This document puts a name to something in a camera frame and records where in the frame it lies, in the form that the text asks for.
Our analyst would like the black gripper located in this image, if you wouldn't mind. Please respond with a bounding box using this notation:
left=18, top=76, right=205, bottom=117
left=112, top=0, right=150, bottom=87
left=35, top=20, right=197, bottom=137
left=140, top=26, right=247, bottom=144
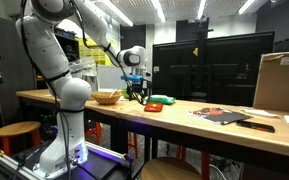
left=127, top=80, right=148, bottom=97

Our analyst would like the silver fork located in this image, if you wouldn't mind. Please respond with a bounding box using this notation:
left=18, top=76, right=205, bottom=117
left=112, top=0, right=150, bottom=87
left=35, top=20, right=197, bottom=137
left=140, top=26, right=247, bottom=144
left=109, top=89, right=117, bottom=97

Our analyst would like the robot base platform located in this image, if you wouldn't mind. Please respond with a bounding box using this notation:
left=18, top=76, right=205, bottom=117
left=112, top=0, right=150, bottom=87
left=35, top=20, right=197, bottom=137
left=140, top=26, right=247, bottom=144
left=0, top=143, right=133, bottom=180

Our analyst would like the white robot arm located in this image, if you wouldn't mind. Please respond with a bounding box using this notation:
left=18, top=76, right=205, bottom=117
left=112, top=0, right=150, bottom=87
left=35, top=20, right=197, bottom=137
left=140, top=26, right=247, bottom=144
left=16, top=0, right=146, bottom=179

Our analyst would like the green wet wipes pack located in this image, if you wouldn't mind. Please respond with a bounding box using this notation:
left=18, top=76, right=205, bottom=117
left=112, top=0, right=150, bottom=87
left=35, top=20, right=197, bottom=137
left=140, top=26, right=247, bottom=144
left=146, top=95, right=175, bottom=105

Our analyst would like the green plastic bowl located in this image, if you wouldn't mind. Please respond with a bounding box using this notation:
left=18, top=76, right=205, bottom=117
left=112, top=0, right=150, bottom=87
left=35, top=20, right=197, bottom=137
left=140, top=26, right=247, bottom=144
left=119, top=88, right=130, bottom=99

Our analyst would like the black red booklet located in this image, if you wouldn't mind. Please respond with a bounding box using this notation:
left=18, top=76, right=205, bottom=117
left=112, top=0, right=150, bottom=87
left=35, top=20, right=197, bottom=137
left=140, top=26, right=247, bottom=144
left=190, top=107, right=250, bottom=125

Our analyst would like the round wooden stool front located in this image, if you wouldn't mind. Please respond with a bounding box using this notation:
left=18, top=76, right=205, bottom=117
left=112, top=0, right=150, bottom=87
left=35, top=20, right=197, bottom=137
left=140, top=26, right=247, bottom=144
left=140, top=157, right=202, bottom=180

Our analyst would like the round wooden stool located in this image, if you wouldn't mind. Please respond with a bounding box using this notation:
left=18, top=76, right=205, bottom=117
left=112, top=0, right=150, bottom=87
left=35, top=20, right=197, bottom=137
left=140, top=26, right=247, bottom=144
left=140, top=157, right=202, bottom=180
left=0, top=121, right=41, bottom=155

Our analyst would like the round wooden stool left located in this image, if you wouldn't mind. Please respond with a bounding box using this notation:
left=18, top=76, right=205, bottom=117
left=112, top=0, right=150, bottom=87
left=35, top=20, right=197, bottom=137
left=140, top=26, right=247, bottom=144
left=0, top=121, right=41, bottom=155

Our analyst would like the brown cardboard box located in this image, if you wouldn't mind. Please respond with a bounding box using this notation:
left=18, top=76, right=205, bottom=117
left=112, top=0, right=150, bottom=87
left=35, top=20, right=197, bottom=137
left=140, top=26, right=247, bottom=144
left=253, top=52, right=289, bottom=112

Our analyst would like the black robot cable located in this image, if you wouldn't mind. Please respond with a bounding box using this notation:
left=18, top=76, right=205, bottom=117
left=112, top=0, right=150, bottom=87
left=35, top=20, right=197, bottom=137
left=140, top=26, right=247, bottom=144
left=19, top=0, right=145, bottom=180

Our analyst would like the black camera stand pole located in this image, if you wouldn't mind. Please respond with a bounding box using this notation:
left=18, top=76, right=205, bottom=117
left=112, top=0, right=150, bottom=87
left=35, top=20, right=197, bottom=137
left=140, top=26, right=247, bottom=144
left=191, top=15, right=209, bottom=102

